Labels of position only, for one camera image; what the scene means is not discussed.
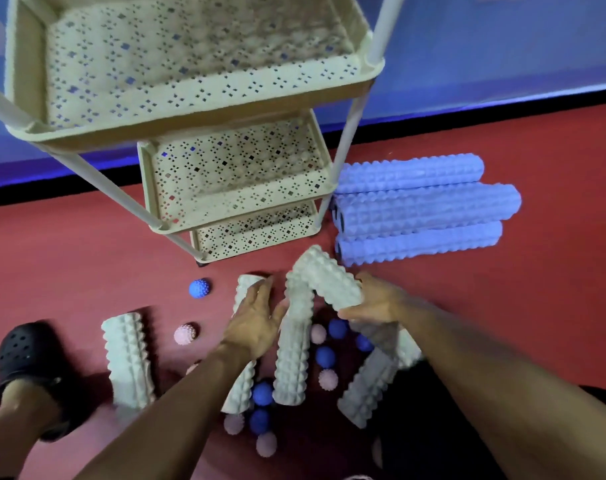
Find person's left hand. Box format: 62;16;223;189
222;276;289;361

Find person's right hand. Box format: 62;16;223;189
337;272;409;325

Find white ridged foam roller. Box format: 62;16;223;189
396;329;423;369
221;274;269;415
292;245;364;312
272;271;316;407
101;312;157;410

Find person's left forearm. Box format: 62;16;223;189
74;341;257;480

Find person's right forearm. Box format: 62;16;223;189
397;295;606;480

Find group of blue spiky balls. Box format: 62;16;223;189
188;278;375;436

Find blue ridged foam roller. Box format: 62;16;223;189
331;183;522;239
335;153;485;195
334;221;503;268

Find group of pink spiky balls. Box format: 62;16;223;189
173;323;383;480

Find grey ridged foam roller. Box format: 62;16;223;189
337;321;401;429

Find person's black trousers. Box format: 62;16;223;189
372;359;606;480

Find cream three-tier perforated rack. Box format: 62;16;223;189
0;0;407;267

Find black clog shoe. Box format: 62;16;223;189
0;321;85;443

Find person's bare leg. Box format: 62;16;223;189
0;379;60;480

